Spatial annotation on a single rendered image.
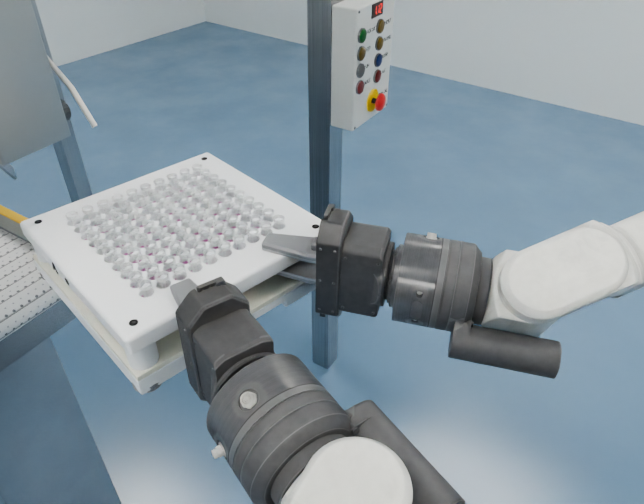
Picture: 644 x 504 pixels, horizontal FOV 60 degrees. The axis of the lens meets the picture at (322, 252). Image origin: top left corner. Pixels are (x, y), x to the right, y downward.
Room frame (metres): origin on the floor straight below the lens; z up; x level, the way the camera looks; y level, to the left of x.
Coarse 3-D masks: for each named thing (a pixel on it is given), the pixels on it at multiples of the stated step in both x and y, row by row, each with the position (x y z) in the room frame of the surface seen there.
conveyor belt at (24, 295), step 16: (0, 240) 0.75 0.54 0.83; (16, 240) 0.75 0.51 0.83; (0, 256) 0.71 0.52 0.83; (16, 256) 0.71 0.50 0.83; (32, 256) 0.71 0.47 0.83; (0, 272) 0.67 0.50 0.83; (16, 272) 0.67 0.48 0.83; (32, 272) 0.67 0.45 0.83; (0, 288) 0.63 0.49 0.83; (16, 288) 0.63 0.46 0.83; (32, 288) 0.63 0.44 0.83; (48, 288) 0.64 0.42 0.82; (0, 304) 0.59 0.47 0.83; (16, 304) 0.60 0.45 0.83; (32, 304) 0.61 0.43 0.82; (48, 304) 0.62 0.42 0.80; (0, 320) 0.57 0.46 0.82; (16, 320) 0.58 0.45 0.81; (0, 336) 0.56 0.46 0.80
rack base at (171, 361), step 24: (48, 264) 0.48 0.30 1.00; (264, 288) 0.44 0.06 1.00; (288, 288) 0.44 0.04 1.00; (312, 288) 0.46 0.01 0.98; (264, 312) 0.41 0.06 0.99; (96, 336) 0.38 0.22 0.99; (168, 336) 0.37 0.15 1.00; (120, 360) 0.34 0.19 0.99; (168, 360) 0.34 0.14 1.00; (144, 384) 0.32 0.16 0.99
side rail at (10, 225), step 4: (0, 216) 0.78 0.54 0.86; (4, 216) 0.77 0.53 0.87; (0, 220) 0.78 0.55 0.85; (4, 220) 0.77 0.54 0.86; (8, 220) 0.76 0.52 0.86; (12, 220) 0.76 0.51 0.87; (0, 224) 0.78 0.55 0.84; (4, 224) 0.77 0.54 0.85; (8, 224) 0.77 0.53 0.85; (12, 224) 0.76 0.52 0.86; (16, 224) 0.75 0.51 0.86; (8, 228) 0.77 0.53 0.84; (12, 228) 0.76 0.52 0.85; (16, 228) 0.76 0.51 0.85; (20, 228) 0.75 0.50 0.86; (12, 232) 0.77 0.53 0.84; (16, 232) 0.76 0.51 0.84; (20, 232) 0.75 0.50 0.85; (20, 236) 0.75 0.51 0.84; (24, 236) 0.75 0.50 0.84; (28, 240) 0.74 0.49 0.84
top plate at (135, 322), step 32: (192, 160) 0.64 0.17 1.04; (160, 192) 0.56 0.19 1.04; (224, 192) 0.56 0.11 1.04; (256, 192) 0.56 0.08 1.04; (32, 224) 0.49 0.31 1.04; (64, 224) 0.49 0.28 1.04; (288, 224) 0.49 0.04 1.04; (64, 256) 0.43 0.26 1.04; (96, 256) 0.43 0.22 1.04; (256, 256) 0.43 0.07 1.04; (96, 288) 0.39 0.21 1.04; (128, 288) 0.38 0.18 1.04; (128, 320) 0.34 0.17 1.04; (160, 320) 0.34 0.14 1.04; (128, 352) 0.32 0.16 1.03
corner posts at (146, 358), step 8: (40, 256) 0.48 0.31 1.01; (152, 344) 0.34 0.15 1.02; (144, 352) 0.33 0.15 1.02; (152, 352) 0.33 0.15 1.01; (128, 360) 0.33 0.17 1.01; (136, 360) 0.33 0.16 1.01; (144, 360) 0.33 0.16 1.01; (152, 360) 0.33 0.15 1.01; (136, 368) 0.33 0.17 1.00; (144, 368) 0.33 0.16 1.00
